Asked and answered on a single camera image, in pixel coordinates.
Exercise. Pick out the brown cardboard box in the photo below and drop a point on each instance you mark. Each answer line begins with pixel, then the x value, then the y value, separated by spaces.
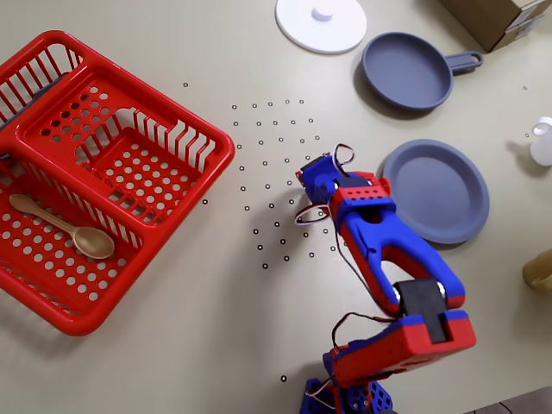
pixel 487 17

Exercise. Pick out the grey plastic frying pan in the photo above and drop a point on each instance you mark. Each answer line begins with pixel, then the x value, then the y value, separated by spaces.
pixel 405 69

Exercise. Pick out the white plastic jug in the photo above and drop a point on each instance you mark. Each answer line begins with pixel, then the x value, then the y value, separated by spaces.
pixel 544 148

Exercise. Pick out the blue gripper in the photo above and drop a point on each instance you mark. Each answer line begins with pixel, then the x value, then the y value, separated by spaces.
pixel 309 178

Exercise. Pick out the white round lid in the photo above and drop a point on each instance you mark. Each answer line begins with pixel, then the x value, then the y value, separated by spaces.
pixel 302 26

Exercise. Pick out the beige plastic cup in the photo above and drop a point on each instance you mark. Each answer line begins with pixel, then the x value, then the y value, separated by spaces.
pixel 541 269

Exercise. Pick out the grey plastic plate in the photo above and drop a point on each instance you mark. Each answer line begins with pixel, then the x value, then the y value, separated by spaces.
pixel 444 194

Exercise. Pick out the red plastic dish basket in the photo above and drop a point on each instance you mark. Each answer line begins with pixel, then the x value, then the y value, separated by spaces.
pixel 215 142

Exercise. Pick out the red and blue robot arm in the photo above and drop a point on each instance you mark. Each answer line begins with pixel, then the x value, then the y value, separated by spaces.
pixel 366 241

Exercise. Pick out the wooden spoon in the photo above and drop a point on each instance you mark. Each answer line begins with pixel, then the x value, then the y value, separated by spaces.
pixel 92 243

